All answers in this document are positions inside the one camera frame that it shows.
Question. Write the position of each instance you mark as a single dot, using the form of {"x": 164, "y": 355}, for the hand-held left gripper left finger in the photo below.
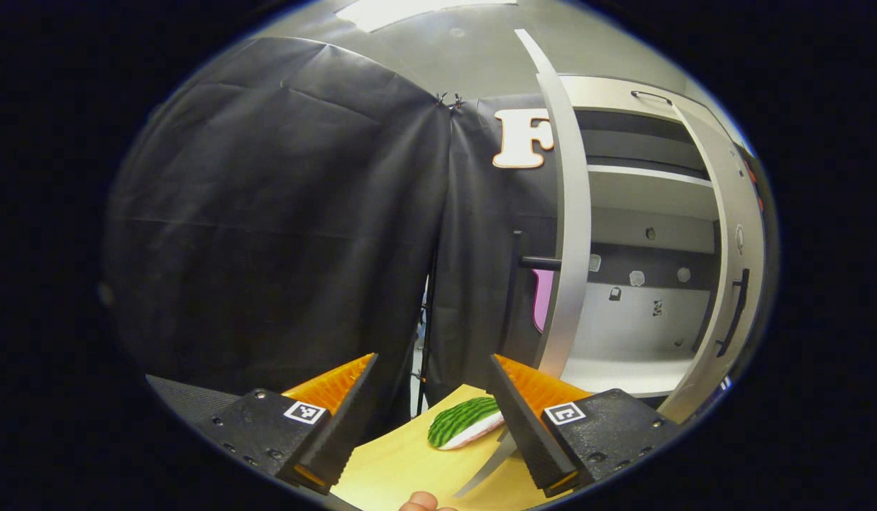
{"x": 346, "y": 419}

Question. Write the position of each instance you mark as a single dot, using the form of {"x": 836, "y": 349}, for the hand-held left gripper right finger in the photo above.
{"x": 520, "y": 426}

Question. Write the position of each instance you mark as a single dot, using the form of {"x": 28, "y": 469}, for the white and grey cabinet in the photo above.
{"x": 644, "y": 191}

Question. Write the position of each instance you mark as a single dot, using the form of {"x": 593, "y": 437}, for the toy watermelon slice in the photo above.
{"x": 460, "y": 419}

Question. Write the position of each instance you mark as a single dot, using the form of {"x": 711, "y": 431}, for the black backdrop stand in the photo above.
{"x": 426, "y": 341}

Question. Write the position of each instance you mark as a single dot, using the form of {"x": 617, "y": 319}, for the white cabinet door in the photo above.
{"x": 573, "y": 248}
{"x": 729, "y": 206}

